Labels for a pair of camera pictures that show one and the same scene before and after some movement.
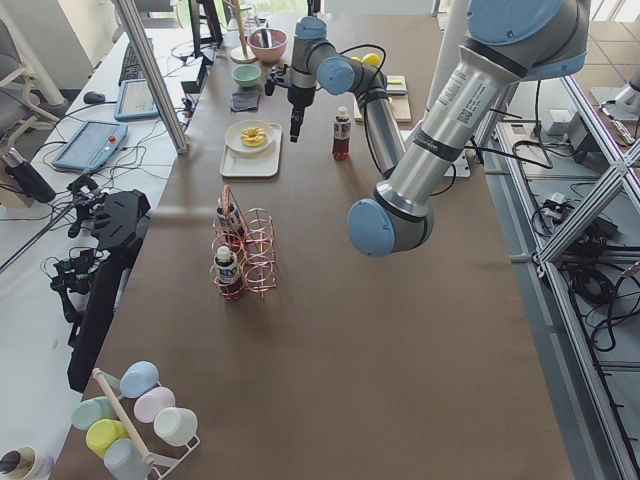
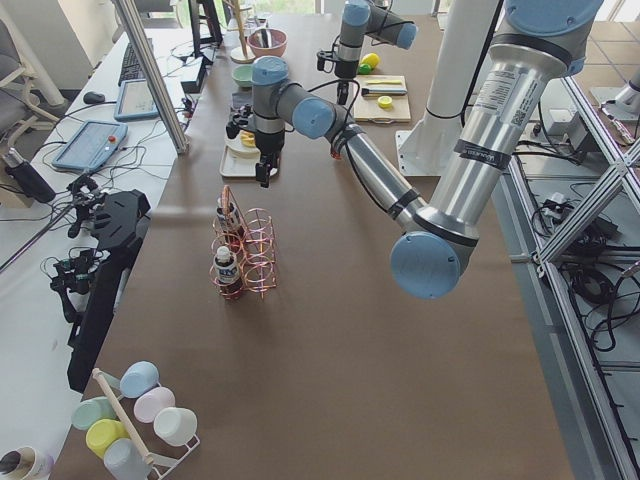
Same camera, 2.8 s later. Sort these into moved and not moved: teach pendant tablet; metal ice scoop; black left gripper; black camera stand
Moved: black left gripper
Not moved: metal ice scoop; teach pendant tablet; black camera stand
